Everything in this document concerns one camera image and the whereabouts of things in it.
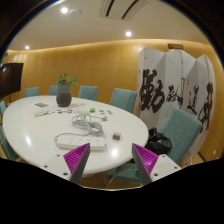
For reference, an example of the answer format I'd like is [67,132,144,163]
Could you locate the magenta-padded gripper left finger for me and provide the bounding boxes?
[40,143,91,186]

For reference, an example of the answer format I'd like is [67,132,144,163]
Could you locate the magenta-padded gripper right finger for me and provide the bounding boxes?
[131,143,183,186]

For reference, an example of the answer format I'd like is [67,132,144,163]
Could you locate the black bag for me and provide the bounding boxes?
[144,127,173,156]

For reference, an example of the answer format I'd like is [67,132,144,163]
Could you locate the white power strip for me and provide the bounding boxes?
[55,134,108,152]

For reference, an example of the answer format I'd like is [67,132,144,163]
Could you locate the teal upholstered chair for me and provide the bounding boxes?
[105,161,143,189]
[158,107,203,164]

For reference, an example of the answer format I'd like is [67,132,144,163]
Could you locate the row of colourful small cards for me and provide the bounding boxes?
[33,108,75,118]

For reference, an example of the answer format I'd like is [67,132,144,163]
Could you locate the flat white box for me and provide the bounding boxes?
[73,106,91,115]

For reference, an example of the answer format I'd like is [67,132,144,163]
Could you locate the potted plant in grey vase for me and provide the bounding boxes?
[55,73,79,108]

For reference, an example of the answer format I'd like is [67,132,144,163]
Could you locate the scattered small orange cards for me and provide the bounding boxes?
[97,108,115,115]

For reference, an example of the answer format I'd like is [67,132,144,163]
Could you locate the group of teal chairs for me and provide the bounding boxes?
[0,85,138,161]

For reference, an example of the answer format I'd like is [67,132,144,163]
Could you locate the white calligraphy folding screen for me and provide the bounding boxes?
[138,46,216,164]

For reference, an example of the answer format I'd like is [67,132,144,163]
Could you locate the group of round ceiling lights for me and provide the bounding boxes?
[24,6,133,51]

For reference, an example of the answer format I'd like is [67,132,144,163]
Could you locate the ceiling air vent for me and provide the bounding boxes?
[99,0,150,22]

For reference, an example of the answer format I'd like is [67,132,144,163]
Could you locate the grey coiled power cable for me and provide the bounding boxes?
[53,113,110,143]

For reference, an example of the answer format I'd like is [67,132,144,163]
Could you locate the black wall monitor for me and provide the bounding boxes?
[0,62,25,100]

